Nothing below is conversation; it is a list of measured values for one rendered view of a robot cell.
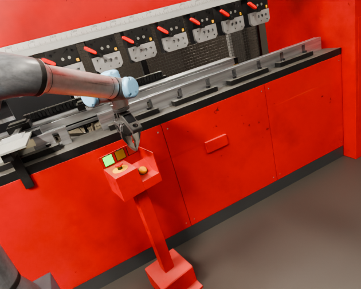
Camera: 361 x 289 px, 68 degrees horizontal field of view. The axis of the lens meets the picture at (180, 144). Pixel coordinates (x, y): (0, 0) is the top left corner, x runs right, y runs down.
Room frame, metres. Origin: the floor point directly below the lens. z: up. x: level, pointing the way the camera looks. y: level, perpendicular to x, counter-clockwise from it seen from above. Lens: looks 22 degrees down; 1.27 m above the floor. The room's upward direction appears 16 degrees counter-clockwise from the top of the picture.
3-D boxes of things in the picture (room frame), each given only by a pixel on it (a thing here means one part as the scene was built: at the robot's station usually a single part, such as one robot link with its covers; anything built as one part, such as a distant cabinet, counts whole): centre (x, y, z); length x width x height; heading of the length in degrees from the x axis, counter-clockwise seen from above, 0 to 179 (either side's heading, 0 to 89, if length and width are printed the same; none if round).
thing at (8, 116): (1.36, 0.81, 1.13); 0.10 x 0.02 x 0.10; 108
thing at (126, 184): (1.14, 0.25, 0.75); 0.20 x 0.16 x 0.18; 119
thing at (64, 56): (1.47, 0.45, 1.26); 0.15 x 0.09 x 0.17; 108
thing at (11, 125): (1.51, 0.85, 1.01); 0.26 x 0.12 x 0.05; 18
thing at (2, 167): (1.31, 0.75, 0.89); 0.30 x 0.05 x 0.03; 108
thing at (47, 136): (1.37, 0.75, 0.92); 0.39 x 0.06 x 0.10; 108
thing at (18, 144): (1.22, 0.76, 1.00); 0.26 x 0.18 x 0.01; 18
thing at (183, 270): (1.11, 0.24, 0.06); 0.25 x 0.20 x 0.12; 29
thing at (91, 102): (1.04, 0.24, 1.13); 0.11 x 0.11 x 0.08; 56
